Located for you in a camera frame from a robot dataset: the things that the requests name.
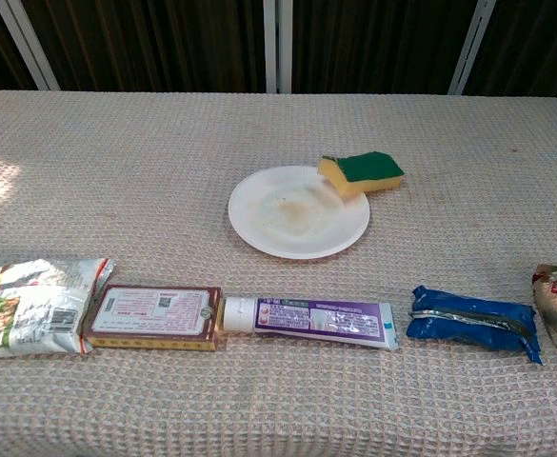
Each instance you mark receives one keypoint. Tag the green small object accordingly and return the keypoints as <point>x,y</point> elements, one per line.
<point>373,167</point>

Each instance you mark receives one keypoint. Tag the white round plate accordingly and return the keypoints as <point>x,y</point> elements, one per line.
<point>283,224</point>

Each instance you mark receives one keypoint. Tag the purple white toothpaste tube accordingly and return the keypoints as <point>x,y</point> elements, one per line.
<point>316,320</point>

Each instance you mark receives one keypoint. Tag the beige waffle tablecloth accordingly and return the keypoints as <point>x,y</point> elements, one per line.
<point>164,190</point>

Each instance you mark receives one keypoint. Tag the blue foil packet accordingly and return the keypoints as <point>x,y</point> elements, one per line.
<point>468,323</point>

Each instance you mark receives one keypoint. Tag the dark brown curtain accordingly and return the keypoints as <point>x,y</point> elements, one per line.
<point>164,43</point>

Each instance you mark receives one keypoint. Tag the white green snack bag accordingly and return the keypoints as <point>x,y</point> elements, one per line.
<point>30,309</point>

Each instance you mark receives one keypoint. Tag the white upright frame post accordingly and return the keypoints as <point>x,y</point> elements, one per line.
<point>277,47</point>

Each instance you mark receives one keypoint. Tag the white slanted frame post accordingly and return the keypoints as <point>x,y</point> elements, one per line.
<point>25,45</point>
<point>474,50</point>

